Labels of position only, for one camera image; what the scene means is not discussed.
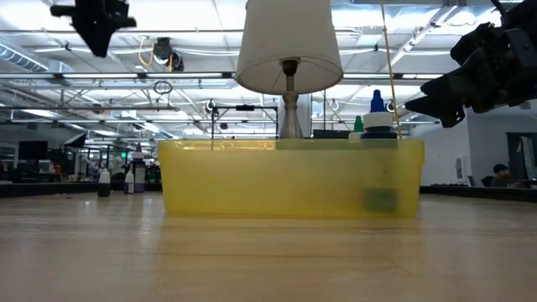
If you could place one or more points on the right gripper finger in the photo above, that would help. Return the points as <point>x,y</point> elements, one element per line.
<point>465,81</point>
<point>444,112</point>

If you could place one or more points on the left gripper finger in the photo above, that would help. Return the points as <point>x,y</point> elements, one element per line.
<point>100,42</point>

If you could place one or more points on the large blue food coloring bottle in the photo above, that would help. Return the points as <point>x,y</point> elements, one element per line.
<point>377,121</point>

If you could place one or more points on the large green food coloring bottle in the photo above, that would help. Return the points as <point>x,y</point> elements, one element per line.
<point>358,125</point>

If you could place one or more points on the small dark dropper bottle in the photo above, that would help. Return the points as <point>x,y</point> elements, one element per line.
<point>104,189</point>

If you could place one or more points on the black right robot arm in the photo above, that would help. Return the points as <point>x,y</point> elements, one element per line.
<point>528,12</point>

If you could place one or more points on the long ceiling light strip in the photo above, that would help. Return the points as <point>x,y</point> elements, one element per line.
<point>377,76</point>
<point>100,76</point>

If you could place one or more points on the small black ceiling reel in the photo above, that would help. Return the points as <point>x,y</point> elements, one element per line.
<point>210,107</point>
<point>391,108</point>

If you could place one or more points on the person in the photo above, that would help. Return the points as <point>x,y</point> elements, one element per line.
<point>500,169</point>

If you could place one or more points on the black ventilated equipment box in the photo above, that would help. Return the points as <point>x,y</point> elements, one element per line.
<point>331,133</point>

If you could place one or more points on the black monitor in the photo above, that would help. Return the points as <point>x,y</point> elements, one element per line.
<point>32,150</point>

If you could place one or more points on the silver table lamp white shade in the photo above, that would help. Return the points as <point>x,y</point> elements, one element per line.
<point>289,33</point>

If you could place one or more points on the yellow translucent plastic bin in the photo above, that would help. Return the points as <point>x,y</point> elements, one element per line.
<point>272,180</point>

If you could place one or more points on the silver ventilation duct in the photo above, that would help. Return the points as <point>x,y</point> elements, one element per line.
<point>21,58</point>

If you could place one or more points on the black metal station frame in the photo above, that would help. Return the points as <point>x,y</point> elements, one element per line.
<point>245,107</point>

